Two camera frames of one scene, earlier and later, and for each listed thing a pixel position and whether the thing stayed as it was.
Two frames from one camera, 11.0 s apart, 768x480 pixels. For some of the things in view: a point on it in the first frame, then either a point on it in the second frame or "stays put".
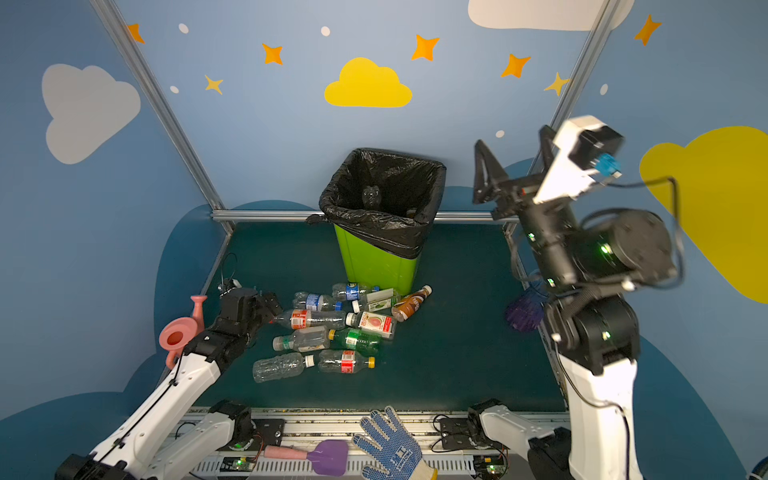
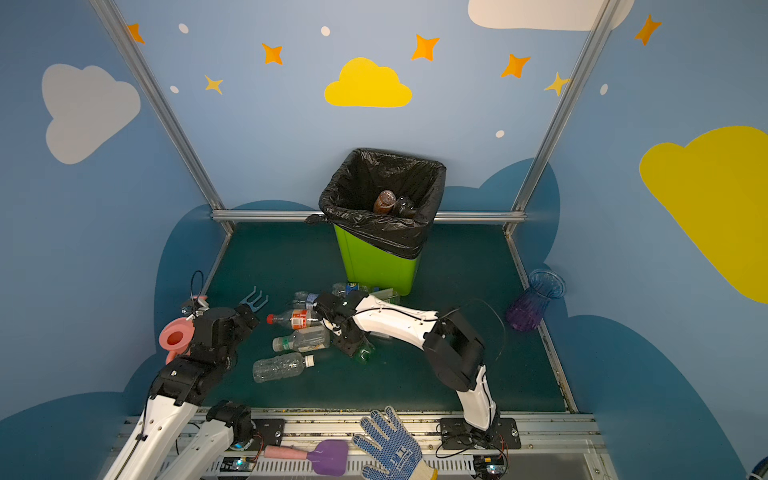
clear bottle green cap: x=304 y=339 stays put
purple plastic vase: x=525 y=312 stays put
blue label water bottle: x=315 y=302 stays put
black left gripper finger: x=272 y=304 to x=247 y=315
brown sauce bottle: x=408 y=306 to x=385 y=201
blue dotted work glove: x=399 y=450 stays put
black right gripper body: x=512 y=196 to x=335 y=322
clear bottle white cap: x=281 y=366 stays put
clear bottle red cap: x=300 y=319 stays put
